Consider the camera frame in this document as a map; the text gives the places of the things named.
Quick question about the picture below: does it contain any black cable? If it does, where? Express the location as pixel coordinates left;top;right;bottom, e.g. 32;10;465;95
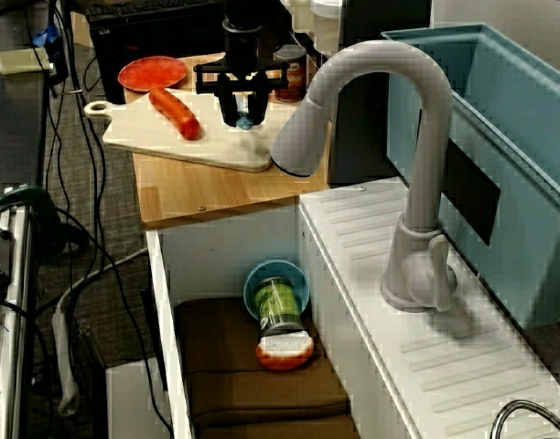
53;206;176;439

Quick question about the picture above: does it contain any grey toy faucet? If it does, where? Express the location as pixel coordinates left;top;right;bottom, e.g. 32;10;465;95
269;39;458;313

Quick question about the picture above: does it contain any green clamp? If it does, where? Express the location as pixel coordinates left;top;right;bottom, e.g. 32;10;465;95
0;183;69;257

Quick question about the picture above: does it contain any black vertical panel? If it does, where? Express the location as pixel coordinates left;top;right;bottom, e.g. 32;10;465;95
328;0;433;187

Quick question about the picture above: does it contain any red toy sausage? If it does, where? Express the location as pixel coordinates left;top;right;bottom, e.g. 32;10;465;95
148;86;202;142

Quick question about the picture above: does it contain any brown cloth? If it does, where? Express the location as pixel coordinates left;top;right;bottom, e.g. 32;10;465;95
173;296;359;439

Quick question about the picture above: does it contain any light wooden cutting board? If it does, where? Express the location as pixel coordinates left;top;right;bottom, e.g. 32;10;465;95
82;89;304;174

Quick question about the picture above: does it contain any aluminium frame rail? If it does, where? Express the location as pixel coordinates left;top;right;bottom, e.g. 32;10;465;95
0;182;38;439

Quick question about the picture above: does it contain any orange beans can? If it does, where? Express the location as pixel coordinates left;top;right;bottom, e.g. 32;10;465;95
273;44;307;102

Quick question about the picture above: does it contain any orange white toy sushi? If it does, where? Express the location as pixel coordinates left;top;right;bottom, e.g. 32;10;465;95
255;329;316;371

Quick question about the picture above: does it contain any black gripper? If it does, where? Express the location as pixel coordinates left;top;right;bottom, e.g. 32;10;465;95
193;48;290;128

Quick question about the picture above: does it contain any green can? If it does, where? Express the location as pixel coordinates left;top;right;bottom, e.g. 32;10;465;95
252;277;304;333

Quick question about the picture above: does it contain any blue bowl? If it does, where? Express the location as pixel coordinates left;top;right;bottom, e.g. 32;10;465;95
242;259;311;321

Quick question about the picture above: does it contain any grey power cord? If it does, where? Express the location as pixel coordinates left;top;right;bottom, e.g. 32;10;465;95
55;248;149;316

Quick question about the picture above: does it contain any blue plastic bin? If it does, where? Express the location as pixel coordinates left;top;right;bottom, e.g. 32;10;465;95
380;23;560;330

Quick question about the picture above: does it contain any white box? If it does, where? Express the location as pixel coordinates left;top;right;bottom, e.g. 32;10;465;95
104;359;171;439

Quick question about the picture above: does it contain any blue handled toy knife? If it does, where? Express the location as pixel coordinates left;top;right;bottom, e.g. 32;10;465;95
235;93;257;131

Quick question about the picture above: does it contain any red plate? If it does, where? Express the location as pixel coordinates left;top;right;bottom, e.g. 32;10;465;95
117;55;188;92

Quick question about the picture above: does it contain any white toy sink unit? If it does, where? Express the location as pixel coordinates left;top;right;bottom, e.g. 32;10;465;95
145;177;560;439

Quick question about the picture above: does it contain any tall clear white-lidded container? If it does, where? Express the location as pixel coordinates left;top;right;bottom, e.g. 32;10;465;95
309;0;345;51

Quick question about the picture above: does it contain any steel pot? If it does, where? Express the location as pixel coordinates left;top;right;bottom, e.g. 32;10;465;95
489;399;560;439

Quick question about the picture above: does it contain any dark grey desk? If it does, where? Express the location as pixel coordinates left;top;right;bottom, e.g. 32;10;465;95
0;8;50;202

